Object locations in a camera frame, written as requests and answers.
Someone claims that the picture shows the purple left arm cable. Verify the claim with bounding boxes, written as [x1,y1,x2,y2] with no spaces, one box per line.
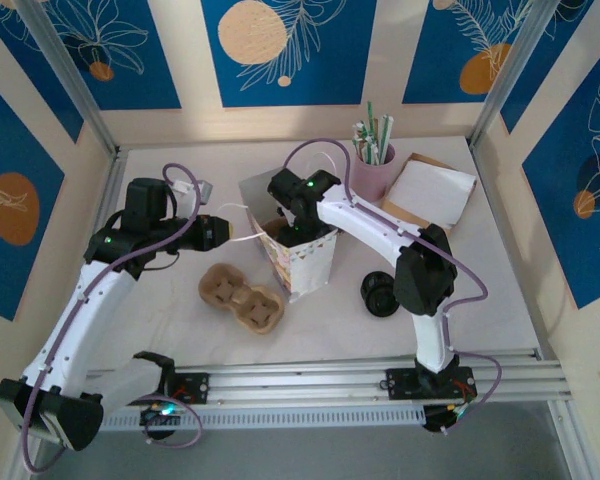
[22,162,205,474]

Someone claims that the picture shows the white wrapped straw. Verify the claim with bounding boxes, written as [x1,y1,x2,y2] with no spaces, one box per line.
[383,113,397,165]
[377,115,389,165]
[350,122,369,161]

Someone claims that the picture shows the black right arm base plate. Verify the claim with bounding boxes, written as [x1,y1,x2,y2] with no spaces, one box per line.
[385,367,476,401]

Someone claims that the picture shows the white paper napkin stack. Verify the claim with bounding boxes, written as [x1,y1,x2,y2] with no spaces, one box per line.
[389,158,476,227]

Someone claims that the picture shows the pink straw holder cup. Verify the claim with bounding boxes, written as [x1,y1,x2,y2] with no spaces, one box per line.
[350,143,397,204]

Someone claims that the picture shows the aluminium side rail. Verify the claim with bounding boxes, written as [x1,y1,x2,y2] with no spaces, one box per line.
[92,147,130,231]

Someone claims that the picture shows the aluminium frame post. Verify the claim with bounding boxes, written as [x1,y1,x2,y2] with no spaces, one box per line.
[13,0,121,156]
[468,0,556,151]

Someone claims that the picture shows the black plastic cup lid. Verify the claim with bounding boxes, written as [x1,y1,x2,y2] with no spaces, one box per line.
[367,285,402,317]
[360,269,395,301]

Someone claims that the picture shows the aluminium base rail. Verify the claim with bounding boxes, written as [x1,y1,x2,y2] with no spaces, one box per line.
[87,349,566,410]

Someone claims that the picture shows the white cartoon print paper bag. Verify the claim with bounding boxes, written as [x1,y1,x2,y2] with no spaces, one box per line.
[218,149,339,305]

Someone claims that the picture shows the grey slotted cable duct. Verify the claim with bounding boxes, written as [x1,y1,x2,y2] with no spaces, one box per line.
[99,405,426,432]

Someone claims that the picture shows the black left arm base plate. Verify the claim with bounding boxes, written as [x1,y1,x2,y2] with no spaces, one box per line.
[169,372,212,406]

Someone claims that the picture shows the white napkins on tray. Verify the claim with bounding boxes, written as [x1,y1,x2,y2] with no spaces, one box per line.
[382,152,479,234]

